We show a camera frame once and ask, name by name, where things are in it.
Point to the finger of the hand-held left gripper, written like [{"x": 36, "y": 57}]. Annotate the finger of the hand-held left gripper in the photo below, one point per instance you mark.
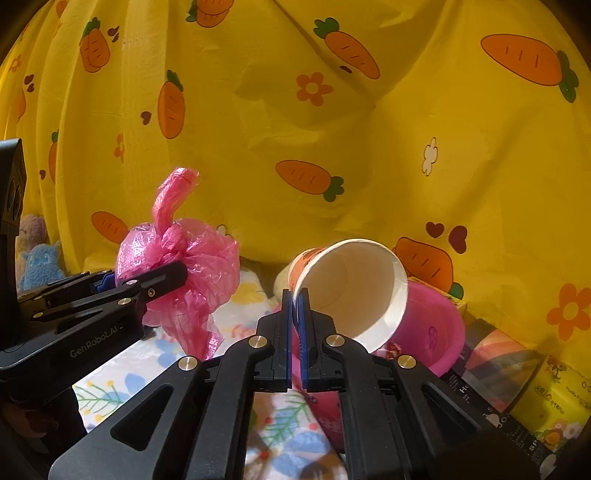
[
  {"x": 105, "y": 279},
  {"x": 152, "y": 284}
]

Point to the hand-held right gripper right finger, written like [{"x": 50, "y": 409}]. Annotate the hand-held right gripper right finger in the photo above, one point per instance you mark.
[{"x": 303, "y": 341}]

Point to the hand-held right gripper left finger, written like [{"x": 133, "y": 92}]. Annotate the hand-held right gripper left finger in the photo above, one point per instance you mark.
[{"x": 288, "y": 341}]

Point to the pink plastic bag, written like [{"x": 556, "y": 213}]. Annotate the pink plastic bag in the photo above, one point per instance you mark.
[{"x": 203, "y": 272}]

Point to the white orange paper cup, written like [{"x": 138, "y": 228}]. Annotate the white orange paper cup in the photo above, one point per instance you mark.
[{"x": 351, "y": 286}]

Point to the cream plush ball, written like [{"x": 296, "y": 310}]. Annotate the cream plush ball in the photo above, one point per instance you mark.
[{"x": 280, "y": 281}]

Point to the blue plush monster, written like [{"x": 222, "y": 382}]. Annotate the blue plush monster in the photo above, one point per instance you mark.
[{"x": 39, "y": 267}]

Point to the purple teddy bear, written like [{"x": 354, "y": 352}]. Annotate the purple teddy bear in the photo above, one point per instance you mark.
[{"x": 30, "y": 226}]

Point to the yellow tissue pack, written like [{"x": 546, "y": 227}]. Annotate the yellow tissue pack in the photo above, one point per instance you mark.
[
  {"x": 434, "y": 288},
  {"x": 554, "y": 401}
]

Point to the yellow carrot-print curtain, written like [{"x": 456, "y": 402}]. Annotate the yellow carrot-print curtain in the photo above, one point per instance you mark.
[{"x": 323, "y": 161}]

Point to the dark striped box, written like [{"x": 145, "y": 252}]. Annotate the dark striped box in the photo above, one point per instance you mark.
[{"x": 494, "y": 364}]

